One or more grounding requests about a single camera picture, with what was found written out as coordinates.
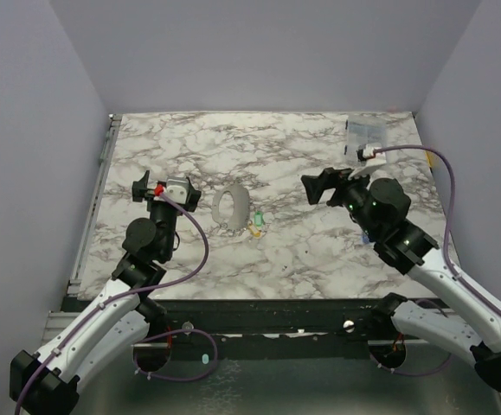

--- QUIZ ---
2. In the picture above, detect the green tagged key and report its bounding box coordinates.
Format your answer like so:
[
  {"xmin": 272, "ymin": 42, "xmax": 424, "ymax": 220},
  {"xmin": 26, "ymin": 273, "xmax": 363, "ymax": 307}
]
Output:
[{"xmin": 254, "ymin": 211, "xmax": 265, "ymax": 228}]

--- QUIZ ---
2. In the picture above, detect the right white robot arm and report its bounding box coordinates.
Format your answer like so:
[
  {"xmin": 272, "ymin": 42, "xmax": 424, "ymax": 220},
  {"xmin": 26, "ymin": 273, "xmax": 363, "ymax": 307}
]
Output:
[{"xmin": 301, "ymin": 168, "xmax": 501, "ymax": 393}]

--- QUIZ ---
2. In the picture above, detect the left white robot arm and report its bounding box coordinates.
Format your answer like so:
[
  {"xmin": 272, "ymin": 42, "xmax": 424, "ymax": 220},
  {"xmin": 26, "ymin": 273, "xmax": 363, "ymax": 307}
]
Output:
[{"xmin": 10, "ymin": 176, "xmax": 201, "ymax": 414}]

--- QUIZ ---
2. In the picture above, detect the clear plastic organizer box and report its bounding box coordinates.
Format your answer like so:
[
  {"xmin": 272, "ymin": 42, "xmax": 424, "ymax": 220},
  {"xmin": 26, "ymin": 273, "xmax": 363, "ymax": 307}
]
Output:
[{"xmin": 344, "ymin": 114, "xmax": 388, "ymax": 168}]

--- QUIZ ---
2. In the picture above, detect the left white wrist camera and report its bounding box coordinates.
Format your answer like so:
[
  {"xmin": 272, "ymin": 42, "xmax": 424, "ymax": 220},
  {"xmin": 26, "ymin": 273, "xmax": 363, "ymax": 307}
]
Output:
[{"xmin": 154, "ymin": 177, "xmax": 189, "ymax": 205}]

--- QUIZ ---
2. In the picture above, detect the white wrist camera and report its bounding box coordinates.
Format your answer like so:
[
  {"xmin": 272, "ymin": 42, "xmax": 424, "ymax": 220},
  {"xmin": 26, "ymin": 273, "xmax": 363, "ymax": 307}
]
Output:
[
  {"xmin": 349, "ymin": 144, "xmax": 388, "ymax": 180},
  {"xmin": 154, "ymin": 177, "xmax": 189, "ymax": 205}
]

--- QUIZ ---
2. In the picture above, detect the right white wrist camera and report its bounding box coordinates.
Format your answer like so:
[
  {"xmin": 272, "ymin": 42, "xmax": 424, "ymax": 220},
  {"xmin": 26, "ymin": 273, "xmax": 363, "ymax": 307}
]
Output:
[{"xmin": 349, "ymin": 144, "xmax": 388, "ymax": 180}]

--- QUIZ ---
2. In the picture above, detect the aluminium side rail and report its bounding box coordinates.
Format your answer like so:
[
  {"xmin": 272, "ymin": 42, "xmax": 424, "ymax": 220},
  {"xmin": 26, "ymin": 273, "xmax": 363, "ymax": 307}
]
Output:
[{"xmin": 66, "ymin": 113, "xmax": 123, "ymax": 297}]

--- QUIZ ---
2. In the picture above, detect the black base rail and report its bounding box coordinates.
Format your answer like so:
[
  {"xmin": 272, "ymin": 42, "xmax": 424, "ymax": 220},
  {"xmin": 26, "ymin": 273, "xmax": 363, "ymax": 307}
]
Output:
[{"xmin": 133, "ymin": 297, "xmax": 399, "ymax": 370}]

